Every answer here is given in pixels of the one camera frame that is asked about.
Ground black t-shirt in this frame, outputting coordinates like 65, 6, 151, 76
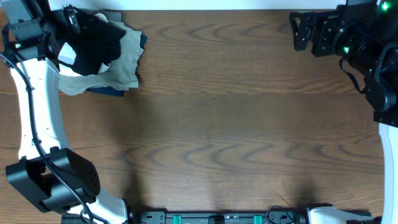
50, 9, 126, 76

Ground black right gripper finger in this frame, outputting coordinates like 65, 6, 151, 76
294, 29, 311, 51
289, 12, 317, 31

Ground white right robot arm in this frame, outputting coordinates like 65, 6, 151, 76
289, 0, 397, 224

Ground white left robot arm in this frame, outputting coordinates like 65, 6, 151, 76
2, 5, 130, 223

